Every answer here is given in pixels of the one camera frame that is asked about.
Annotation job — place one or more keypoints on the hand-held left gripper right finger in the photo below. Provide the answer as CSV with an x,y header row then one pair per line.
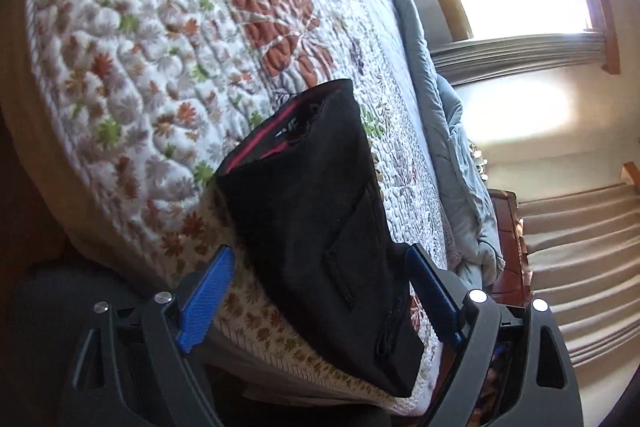
x,y
432,292

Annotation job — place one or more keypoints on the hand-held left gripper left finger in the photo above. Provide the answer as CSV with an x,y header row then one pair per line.
x,y
210,297

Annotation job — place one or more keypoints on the black pants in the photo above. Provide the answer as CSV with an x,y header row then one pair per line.
x,y
310,207

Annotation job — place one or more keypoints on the wooden nightstand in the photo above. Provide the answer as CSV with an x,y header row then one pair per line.
x,y
505,247

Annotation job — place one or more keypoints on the grey duvet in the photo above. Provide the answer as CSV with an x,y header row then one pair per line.
x,y
465,207

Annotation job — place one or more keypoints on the floral pillow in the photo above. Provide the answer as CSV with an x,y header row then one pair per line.
x,y
481,162

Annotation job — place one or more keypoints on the beige curtain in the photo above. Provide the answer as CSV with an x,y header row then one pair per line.
x,y
575,257

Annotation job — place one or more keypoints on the floral quilted bedspread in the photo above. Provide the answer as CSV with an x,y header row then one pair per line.
x,y
150,57

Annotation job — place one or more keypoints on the grey curtain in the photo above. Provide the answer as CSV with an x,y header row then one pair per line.
x,y
520,54

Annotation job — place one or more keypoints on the grey bed sheet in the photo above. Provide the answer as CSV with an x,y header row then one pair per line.
x,y
410,22

